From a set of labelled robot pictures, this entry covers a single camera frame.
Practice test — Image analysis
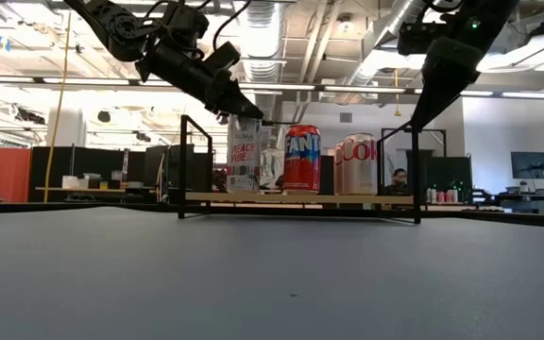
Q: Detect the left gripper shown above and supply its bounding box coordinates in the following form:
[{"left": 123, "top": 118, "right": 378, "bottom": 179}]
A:
[{"left": 135, "top": 41, "right": 264, "bottom": 119}]

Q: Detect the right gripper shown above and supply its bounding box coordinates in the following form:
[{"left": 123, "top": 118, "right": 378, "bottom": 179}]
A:
[{"left": 411, "top": 35, "right": 485, "bottom": 131}]

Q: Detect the white Celsius can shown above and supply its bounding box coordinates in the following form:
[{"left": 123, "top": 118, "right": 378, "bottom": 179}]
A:
[{"left": 226, "top": 114, "right": 263, "bottom": 194}]

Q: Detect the red Fanta can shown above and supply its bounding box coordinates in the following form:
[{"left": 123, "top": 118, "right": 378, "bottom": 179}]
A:
[{"left": 282, "top": 124, "right": 323, "bottom": 196}]

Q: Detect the person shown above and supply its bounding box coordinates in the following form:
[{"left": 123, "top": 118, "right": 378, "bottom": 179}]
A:
[
  {"left": 261, "top": 136, "right": 285, "bottom": 191},
  {"left": 383, "top": 167, "right": 413, "bottom": 197}
]

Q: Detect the black computer monitor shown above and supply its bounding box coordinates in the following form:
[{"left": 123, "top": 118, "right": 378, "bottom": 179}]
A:
[{"left": 510, "top": 150, "right": 544, "bottom": 180}]

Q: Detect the ceiling light strip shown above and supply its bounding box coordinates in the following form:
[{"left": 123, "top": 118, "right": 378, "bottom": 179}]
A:
[{"left": 0, "top": 74, "right": 544, "bottom": 100}]

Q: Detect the white column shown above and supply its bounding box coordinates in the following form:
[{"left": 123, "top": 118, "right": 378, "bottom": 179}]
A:
[{"left": 47, "top": 109, "right": 88, "bottom": 148}]

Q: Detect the blue-grey table mat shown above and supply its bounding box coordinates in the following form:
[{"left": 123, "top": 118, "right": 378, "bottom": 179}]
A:
[{"left": 0, "top": 206, "right": 544, "bottom": 340}]

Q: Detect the black partition panel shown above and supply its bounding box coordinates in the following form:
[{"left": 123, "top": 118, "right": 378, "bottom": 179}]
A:
[{"left": 29, "top": 145, "right": 127, "bottom": 203}]

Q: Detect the wooden background desk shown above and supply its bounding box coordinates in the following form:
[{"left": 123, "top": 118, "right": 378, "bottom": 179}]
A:
[{"left": 34, "top": 186, "right": 160, "bottom": 196}]

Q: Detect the red partition panel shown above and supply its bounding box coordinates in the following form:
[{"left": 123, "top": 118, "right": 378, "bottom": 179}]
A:
[{"left": 0, "top": 145, "right": 33, "bottom": 203}]

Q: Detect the silver air duct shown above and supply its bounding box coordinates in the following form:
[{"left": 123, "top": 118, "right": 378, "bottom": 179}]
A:
[{"left": 241, "top": 0, "right": 285, "bottom": 124}]

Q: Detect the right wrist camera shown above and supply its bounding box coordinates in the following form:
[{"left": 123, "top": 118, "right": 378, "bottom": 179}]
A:
[{"left": 397, "top": 21, "right": 449, "bottom": 57}]

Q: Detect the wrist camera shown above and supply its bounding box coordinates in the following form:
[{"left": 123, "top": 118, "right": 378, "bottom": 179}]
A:
[
  {"left": 158, "top": 1, "right": 211, "bottom": 46},
  {"left": 397, "top": 21, "right": 449, "bottom": 57}
]

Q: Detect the wooden shelf with black frame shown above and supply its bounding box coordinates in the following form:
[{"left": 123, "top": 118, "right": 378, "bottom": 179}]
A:
[{"left": 178, "top": 114, "right": 447, "bottom": 226}]

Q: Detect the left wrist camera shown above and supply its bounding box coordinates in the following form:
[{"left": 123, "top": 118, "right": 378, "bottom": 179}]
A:
[{"left": 158, "top": 1, "right": 211, "bottom": 46}]

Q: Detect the yellow cable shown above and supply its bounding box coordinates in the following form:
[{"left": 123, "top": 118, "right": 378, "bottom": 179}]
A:
[{"left": 42, "top": 9, "right": 73, "bottom": 204}]

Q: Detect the black table frame rail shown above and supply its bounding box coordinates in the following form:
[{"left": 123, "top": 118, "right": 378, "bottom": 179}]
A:
[{"left": 0, "top": 200, "right": 544, "bottom": 230}]

